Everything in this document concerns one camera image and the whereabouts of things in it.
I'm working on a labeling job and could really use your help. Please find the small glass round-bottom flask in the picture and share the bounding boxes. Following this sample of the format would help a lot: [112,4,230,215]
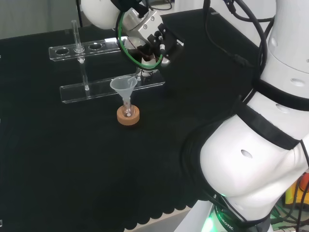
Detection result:
[122,98,134,119]

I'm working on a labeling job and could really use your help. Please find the clear acrylic funnel stand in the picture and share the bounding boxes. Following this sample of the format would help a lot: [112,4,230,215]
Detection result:
[48,19,167,104]

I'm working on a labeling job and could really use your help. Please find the cork ring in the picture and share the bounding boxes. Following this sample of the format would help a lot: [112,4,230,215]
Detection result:
[116,105,140,126]

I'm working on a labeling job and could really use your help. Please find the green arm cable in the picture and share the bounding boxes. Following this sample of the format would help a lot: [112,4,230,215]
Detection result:
[115,11,165,71]

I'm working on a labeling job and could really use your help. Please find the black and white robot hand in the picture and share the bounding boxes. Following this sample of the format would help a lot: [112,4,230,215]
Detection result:
[124,37,171,78]

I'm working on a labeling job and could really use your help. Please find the translucent plastic funnel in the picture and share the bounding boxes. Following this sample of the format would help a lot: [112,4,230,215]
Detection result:
[110,76,138,105]

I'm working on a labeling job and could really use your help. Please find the yellow stop button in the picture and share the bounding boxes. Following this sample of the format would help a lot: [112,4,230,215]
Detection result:
[284,173,309,206]

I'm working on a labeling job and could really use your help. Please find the black bench cloth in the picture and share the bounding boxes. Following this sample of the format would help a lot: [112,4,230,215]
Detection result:
[0,7,266,231]

